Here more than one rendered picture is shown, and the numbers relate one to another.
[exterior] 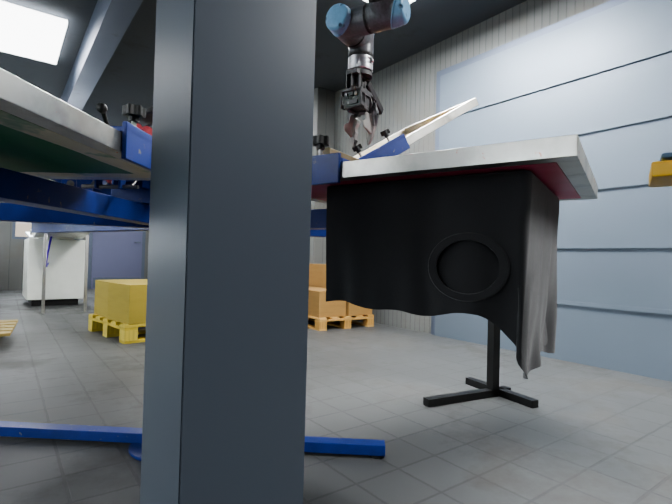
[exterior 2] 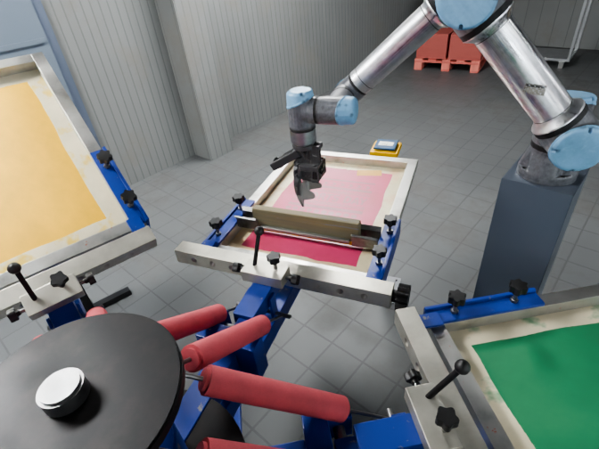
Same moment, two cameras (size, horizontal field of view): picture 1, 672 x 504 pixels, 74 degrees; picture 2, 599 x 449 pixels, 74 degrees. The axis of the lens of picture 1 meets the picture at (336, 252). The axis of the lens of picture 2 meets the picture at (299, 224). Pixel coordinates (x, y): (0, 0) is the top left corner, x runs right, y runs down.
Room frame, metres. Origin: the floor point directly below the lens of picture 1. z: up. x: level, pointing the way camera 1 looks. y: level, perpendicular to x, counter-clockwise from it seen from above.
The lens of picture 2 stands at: (1.51, 1.01, 1.80)
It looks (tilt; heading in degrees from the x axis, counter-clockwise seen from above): 36 degrees down; 262
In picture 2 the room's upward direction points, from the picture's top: 6 degrees counter-clockwise
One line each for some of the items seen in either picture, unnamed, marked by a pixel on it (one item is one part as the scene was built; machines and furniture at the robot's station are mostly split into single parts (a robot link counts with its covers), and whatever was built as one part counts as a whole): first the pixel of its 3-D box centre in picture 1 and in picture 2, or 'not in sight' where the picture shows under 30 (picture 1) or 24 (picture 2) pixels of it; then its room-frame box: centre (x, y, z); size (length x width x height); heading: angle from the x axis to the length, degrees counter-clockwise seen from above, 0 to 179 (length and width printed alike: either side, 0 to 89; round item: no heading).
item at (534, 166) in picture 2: not in sight; (550, 157); (0.66, 0.16, 1.25); 0.15 x 0.15 x 0.10
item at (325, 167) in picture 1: (294, 174); (384, 253); (1.12, 0.11, 0.98); 0.30 x 0.05 x 0.07; 57
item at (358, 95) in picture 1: (358, 93); (307, 160); (1.31, -0.05, 1.26); 0.09 x 0.08 x 0.12; 146
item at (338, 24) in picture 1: (350, 23); (337, 108); (1.22, -0.02, 1.42); 0.11 x 0.11 x 0.08; 60
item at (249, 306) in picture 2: not in sight; (258, 297); (1.53, 0.23, 1.02); 0.17 x 0.06 x 0.05; 57
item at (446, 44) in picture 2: not in sight; (459, 30); (-2.19, -5.09, 0.42); 1.51 x 1.19 x 0.85; 37
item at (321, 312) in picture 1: (320, 293); not in sight; (5.40, 0.17, 0.35); 1.19 x 0.85 x 0.70; 40
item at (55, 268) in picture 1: (54, 258); not in sight; (6.69, 4.23, 0.66); 2.82 x 0.72 x 1.33; 38
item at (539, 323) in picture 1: (539, 276); not in sight; (1.06, -0.49, 0.74); 0.45 x 0.03 x 0.43; 147
